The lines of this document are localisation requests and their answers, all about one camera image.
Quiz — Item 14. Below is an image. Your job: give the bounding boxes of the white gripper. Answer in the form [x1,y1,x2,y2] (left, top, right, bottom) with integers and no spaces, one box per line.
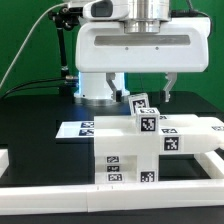
[75,0,211,102]

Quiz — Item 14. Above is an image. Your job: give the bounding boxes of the white boundary frame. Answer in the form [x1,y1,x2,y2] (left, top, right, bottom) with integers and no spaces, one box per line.
[0,151,224,215]

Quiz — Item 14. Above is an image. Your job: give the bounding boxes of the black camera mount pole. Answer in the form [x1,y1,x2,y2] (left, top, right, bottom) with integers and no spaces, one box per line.
[47,5,81,98]

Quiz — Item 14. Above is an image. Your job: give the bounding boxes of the black cables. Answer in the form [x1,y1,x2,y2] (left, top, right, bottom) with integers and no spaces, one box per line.
[0,77,81,101]

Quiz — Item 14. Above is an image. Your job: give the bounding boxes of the white block far left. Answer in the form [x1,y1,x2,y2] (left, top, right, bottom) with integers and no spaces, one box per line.
[0,149,9,177]

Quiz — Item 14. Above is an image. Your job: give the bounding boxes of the white chair backrest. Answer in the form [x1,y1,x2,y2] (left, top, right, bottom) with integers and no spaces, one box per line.
[94,114,224,156]

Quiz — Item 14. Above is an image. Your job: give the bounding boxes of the white cable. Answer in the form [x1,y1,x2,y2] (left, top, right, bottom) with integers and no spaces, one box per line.
[0,3,68,91]

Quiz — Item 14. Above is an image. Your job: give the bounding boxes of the overhead camera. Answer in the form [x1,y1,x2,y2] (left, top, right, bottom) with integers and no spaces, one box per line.
[62,0,91,12]

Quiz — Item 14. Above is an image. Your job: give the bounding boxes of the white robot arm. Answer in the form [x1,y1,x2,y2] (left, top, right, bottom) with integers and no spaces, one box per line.
[66,0,212,105]

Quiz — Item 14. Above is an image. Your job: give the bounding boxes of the white marker base sheet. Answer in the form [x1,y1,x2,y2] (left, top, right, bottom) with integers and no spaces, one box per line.
[56,121,94,139]

